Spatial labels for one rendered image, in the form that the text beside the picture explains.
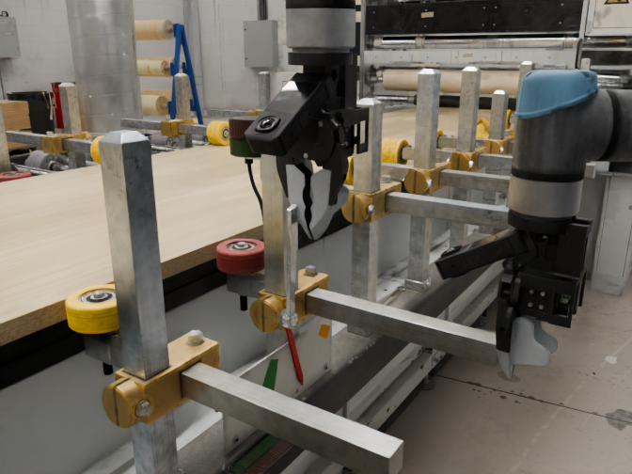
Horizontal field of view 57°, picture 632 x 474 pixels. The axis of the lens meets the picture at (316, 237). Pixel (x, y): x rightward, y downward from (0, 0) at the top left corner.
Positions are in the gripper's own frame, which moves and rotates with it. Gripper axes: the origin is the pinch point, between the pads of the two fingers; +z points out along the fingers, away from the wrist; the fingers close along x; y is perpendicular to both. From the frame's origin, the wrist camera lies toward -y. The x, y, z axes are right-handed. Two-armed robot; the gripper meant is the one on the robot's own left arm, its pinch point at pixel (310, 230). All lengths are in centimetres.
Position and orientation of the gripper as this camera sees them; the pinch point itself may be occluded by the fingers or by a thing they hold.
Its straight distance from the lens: 68.0
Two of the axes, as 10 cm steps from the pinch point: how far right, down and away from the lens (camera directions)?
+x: -8.3, -1.8, 5.3
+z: 0.0, 9.5, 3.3
